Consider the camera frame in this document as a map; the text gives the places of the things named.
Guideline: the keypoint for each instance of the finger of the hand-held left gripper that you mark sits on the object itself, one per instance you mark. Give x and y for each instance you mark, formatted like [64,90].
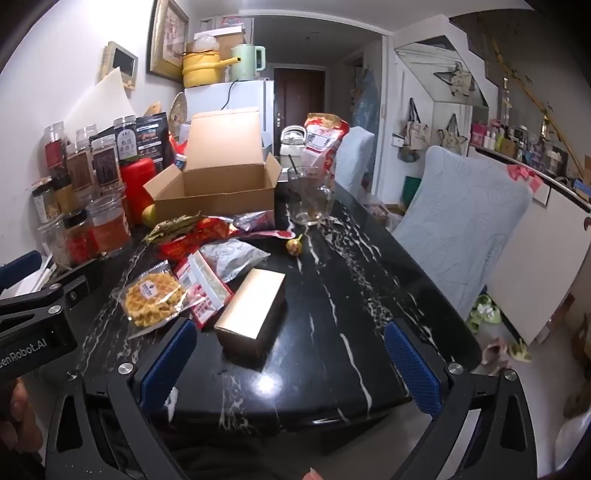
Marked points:
[21,268]
[69,290]

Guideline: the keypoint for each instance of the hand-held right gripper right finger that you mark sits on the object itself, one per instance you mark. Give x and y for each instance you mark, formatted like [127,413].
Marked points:
[413,369]

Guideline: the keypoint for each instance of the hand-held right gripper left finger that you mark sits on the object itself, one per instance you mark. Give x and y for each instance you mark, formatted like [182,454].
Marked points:
[168,364]

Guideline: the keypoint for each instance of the clear waffle packet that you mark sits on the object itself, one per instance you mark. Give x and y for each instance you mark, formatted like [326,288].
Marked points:
[150,295]

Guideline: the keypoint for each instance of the red and white snack packet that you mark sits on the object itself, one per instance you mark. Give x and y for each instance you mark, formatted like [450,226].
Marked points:
[203,288]

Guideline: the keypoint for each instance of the gold rectangular box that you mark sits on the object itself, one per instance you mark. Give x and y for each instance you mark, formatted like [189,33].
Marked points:
[251,309]

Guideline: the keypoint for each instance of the crinkled red snack packet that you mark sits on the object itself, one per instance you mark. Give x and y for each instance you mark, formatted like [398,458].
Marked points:
[178,249]

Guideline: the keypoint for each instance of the white patterned snack packet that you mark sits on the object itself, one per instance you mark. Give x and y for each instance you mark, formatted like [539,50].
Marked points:
[231,258]

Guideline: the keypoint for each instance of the small red snack packet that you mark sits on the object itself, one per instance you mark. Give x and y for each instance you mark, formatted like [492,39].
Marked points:
[217,228]

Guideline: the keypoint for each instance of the pink snack packet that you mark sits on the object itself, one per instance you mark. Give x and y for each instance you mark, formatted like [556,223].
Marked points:
[268,234]

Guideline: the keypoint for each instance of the silver foil snack packet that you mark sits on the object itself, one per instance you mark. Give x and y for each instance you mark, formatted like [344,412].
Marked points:
[254,220]

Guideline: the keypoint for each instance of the cardboard box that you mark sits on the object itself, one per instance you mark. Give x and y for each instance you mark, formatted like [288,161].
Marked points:
[217,203]

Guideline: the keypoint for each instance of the gold lollipop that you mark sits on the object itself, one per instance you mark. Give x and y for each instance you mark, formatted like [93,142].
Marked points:
[294,247]

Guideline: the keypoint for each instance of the person's left hand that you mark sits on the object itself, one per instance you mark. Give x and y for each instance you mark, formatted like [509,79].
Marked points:
[21,415]

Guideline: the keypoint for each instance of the green slipper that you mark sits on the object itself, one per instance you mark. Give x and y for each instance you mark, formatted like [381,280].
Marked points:
[494,314]
[478,310]

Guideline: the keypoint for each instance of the cluster of clear jars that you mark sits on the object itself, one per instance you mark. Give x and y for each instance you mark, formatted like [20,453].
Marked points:
[104,170]

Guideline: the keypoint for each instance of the red canister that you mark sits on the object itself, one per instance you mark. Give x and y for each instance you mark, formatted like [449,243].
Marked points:
[136,184]

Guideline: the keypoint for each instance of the white counter cabinet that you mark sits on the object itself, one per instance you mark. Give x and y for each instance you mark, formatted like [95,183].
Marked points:
[531,258]

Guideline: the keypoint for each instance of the black snack bag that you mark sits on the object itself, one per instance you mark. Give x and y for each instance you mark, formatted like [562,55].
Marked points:
[152,138]

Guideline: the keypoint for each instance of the green board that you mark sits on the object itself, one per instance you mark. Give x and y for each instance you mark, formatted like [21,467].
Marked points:
[412,191]

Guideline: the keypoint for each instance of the white foam board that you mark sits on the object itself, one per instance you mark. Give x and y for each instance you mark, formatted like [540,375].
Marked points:
[101,106]

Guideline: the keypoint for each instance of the glass mug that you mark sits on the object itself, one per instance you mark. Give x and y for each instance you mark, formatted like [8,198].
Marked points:
[314,203]

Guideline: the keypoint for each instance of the pink sticky notes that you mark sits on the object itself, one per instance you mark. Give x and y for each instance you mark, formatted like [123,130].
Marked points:
[524,175]

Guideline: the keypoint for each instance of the canvas tote bag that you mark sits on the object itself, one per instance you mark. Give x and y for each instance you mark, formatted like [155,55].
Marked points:
[415,134]
[452,136]

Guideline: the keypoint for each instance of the large red and white bag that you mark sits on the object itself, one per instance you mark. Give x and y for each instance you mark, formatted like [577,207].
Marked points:
[323,143]

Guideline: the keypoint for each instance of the row of cosmetic bottles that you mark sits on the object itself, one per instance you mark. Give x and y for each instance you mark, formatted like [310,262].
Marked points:
[517,138]

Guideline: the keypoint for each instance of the white water jug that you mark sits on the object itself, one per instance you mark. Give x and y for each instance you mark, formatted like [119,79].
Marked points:
[292,143]

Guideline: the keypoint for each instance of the yellow pot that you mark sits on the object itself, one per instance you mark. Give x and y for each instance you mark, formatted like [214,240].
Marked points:
[201,69]

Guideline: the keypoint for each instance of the white fridge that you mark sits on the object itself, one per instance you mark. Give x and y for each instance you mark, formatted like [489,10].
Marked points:
[249,97]

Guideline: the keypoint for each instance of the framed picture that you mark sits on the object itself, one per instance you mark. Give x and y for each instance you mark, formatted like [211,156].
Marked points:
[168,41]

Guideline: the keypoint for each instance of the green electric kettle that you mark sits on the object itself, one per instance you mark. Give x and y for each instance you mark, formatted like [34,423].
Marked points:
[244,62]

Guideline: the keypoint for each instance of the brown door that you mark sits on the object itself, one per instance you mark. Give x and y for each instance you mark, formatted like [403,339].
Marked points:
[300,97]

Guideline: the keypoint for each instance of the wall intercom panel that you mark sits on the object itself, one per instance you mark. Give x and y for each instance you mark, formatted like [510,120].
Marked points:
[122,62]

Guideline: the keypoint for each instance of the star wall decoration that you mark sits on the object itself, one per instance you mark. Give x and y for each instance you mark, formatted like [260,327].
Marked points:
[457,78]

